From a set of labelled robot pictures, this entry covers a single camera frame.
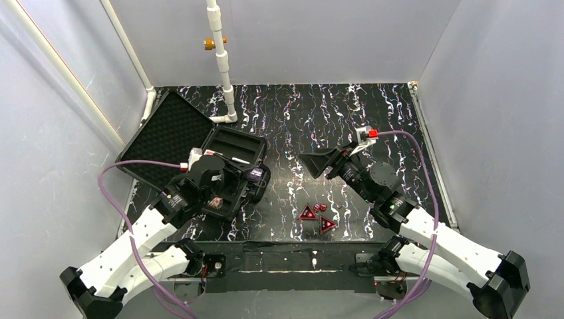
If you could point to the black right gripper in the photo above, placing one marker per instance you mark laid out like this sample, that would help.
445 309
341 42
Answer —
334 162

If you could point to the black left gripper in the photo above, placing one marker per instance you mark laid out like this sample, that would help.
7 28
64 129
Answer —
249 183

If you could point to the red dice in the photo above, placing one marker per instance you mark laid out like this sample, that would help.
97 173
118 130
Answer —
320 207

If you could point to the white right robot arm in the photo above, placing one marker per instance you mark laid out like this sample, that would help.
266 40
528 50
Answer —
496 283

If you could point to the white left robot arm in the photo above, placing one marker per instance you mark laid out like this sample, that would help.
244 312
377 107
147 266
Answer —
103 286

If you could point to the black poker set case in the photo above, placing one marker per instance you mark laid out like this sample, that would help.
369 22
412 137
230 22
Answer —
177 131

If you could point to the blue playing card deck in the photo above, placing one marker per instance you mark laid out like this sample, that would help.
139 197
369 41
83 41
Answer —
240 161

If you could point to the orange blue chip row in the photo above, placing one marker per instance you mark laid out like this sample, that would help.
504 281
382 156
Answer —
216 203

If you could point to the red triangular button left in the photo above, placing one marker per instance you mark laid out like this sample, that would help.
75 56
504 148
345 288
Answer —
308 213

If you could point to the red triangular button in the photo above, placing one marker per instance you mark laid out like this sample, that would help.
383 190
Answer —
308 213
326 224

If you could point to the red triangular button right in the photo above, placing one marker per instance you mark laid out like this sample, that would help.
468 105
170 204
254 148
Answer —
326 224

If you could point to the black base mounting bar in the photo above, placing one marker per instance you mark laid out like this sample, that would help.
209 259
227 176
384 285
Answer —
284 266

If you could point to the white corner pipe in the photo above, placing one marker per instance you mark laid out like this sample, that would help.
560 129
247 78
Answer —
149 88

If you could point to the orange valve knob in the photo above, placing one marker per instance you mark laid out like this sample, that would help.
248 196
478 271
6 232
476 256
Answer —
209 43

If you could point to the white PVC pipe stand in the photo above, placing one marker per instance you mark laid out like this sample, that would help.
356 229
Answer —
214 18

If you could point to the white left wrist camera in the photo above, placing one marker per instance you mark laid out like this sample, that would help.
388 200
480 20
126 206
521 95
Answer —
194 155

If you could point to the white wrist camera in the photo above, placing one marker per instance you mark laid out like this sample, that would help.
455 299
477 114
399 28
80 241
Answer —
194 155
364 137

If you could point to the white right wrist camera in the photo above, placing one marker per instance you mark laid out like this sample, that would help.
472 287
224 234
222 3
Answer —
364 137

